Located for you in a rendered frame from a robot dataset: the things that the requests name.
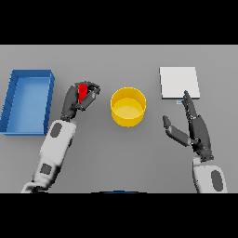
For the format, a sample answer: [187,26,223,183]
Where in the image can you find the red beaker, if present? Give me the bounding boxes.
[77,83,89,105]

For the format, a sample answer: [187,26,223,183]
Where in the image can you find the yellow bowl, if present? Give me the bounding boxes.
[110,86,147,128]

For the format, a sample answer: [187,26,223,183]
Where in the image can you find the pale square scale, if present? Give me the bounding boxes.
[159,66,201,104]

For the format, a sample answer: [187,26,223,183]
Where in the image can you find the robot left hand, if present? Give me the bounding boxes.
[59,81,101,123]

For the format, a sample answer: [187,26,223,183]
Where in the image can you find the blue tray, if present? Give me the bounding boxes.
[0,69,56,137]

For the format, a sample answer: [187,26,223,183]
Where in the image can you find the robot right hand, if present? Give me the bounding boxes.
[162,89,215,163]

